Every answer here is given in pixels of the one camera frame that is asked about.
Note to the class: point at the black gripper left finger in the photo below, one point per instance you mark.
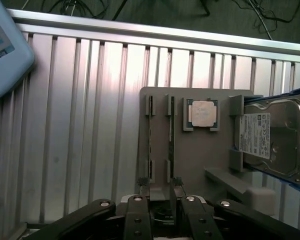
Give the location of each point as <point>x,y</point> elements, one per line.
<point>135,220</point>

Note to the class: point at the silver hard disk drive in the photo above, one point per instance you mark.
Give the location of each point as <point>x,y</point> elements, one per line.
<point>275,140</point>

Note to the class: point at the grey parts rack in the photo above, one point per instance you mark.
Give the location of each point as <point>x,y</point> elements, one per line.
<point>205,155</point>

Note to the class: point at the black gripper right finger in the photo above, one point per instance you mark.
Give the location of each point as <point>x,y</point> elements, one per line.
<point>200,220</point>

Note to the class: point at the grey teach pendant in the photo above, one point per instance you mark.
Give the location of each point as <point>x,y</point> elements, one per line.
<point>5,52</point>

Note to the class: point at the silver CPU chip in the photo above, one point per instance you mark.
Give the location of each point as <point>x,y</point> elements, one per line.
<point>203,112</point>

